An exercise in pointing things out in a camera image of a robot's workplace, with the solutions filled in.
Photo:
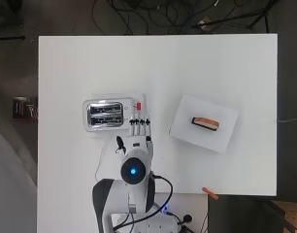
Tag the black floor bar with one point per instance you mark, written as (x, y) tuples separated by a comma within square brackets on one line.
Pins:
[(9, 38)]

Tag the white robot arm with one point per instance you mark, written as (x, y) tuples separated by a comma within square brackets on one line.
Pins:
[(135, 171)]

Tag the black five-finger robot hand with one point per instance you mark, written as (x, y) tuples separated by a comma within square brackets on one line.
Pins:
[(140, 142)]

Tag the white flat box stand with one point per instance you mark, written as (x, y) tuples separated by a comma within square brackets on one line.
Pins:
[(190, 136)]

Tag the black round plug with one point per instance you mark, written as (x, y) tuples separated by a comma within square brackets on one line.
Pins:
[(187, 218)]

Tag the black block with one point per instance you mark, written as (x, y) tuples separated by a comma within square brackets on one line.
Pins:
[(203, 126)]

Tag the dark red printed box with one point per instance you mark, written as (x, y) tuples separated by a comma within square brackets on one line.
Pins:
[(24, 108)]

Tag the steel toaster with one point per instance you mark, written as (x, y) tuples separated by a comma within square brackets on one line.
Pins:
[(105, 115)]

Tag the wooden crate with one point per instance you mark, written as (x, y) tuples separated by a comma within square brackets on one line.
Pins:
[(290, 215)]

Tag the orange tape strip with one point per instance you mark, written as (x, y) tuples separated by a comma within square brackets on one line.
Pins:
[(210, 193)]

